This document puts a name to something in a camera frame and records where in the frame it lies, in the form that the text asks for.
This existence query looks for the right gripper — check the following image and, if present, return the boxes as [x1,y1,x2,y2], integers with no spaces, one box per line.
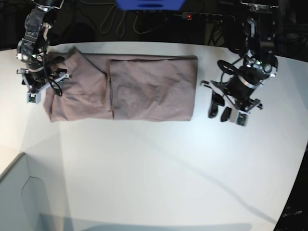
[16,68,71,103]

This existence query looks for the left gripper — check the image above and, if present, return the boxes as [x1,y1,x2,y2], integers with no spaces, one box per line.
[200,80,263,127]

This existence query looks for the mauve t-shirt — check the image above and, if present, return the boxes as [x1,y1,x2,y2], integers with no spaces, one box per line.
[43,48,198,122]

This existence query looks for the black power strip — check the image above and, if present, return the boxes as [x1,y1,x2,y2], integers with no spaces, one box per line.
[181,12,235,23]

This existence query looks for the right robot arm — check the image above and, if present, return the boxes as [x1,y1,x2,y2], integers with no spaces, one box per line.
[16,0,198,122]

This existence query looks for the blue plastic object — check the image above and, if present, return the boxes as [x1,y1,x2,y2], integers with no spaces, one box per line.
[116,0,185,11]

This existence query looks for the grey looped cable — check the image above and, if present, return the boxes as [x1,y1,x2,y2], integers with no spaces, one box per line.
[99,4,169,37]

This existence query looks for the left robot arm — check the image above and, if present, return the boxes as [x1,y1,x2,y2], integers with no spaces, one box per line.
[201,0,279,127]

